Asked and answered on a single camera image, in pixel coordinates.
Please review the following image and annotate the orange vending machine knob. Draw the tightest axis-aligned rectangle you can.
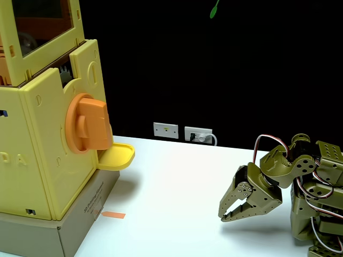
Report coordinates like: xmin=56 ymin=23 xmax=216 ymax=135
xmin=65 ymin=93 xmax=113 ymax=155

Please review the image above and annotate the yellow toy vending machine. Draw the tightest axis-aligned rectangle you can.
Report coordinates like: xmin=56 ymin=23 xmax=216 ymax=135
xmin=0 ymin=0 xmax=114 ymax=222

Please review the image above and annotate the white outlet plate with plugs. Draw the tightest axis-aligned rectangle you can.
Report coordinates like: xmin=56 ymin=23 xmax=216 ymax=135
xmin=184 ymin=126 xmax=213 ymax=145

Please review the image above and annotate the orange tape strip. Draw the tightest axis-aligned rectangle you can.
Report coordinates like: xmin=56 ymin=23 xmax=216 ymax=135
xmin=101 ymin=210 xmax=126 ymax=220

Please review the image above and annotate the yellow dispensing tray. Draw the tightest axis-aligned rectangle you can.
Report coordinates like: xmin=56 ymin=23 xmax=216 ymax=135
xmin=96 ymin=142 xmax=136 ymax=171

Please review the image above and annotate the brown cardboard box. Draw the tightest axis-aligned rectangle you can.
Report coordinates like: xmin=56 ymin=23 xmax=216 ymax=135
xmin=0 ymin=169 xmax=121 ymax=257

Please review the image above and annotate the green leaf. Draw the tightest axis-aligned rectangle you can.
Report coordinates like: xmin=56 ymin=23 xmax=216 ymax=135
xmin=209 ymin=0 xmax=221 ymax=19

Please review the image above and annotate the grey gear wheel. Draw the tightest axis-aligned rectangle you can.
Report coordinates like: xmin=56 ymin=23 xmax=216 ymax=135
xmin=59 ymin=64 xmax=74 ymax=86

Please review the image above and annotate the red white black gripper cable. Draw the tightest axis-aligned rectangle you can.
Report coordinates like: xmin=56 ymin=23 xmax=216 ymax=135
xmin=252 ymin=134 xmax=293 ymax=164

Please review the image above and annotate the white base cable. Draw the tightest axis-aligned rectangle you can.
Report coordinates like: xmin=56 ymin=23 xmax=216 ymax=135
xmin=310 ymin=216 xmax=343 ymax=254

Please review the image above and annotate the white plug with cable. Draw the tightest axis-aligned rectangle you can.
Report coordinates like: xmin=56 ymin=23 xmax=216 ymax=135
xmin=197 ymin=133 xmax=218 ymax=147

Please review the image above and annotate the white wall outlet plate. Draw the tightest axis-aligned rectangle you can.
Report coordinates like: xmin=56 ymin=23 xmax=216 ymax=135
xmin=153 ymin=122 xmax=179 ymax=139

